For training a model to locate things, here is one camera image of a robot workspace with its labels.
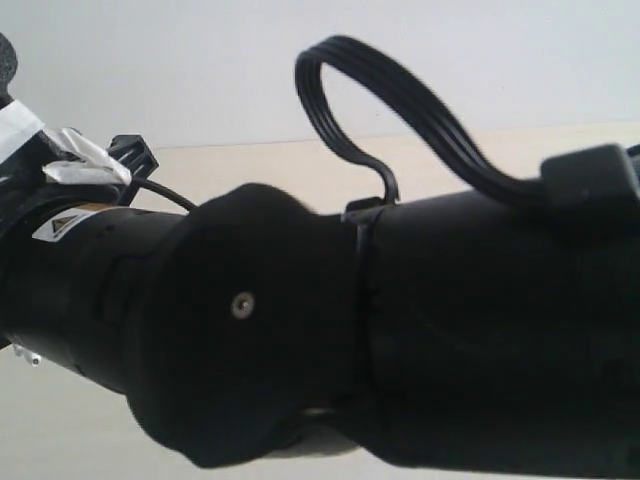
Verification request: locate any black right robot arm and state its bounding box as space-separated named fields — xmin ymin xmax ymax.
xmin=1 ymin=145 xmax=639 ymax=479

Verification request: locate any black ribbed flat cable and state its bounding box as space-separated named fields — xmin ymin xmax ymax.
xmin=294 ymin=34 xmax=551 ymax=209

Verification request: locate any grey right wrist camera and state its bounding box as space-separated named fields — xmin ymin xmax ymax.
xmin=1 ymin=37 xmax=132 ymax=185

